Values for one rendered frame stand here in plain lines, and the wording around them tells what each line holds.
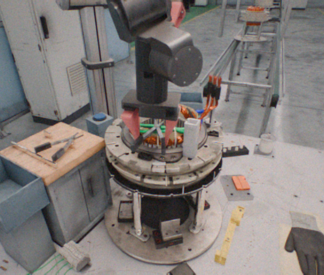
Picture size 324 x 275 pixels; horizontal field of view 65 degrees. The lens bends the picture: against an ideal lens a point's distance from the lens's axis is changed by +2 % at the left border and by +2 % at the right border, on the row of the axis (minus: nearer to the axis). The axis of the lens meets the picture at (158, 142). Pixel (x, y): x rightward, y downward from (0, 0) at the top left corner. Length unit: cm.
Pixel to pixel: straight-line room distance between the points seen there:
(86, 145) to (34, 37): 218
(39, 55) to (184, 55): 253
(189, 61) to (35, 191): 45
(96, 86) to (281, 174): 82
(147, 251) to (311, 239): 48
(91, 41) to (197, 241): 77
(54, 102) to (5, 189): 224
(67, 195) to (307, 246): 69
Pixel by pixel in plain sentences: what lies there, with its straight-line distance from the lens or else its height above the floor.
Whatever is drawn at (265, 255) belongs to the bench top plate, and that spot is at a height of 78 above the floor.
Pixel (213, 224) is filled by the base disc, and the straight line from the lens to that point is 85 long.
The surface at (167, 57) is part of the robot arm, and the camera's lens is 36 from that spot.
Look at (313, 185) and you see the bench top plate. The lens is 115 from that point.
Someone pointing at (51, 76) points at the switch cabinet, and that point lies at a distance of 286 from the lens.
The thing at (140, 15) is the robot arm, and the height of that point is 140.
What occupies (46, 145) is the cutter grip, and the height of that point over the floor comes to 109.
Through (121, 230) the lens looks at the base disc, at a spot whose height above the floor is 80.
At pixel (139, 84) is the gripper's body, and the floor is 129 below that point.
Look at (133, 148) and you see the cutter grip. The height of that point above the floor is 117.
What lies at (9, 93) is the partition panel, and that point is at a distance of 322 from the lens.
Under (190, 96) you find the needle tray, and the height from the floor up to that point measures 105.
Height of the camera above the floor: 145
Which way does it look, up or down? 33 degrees down
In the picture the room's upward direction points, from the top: straight up
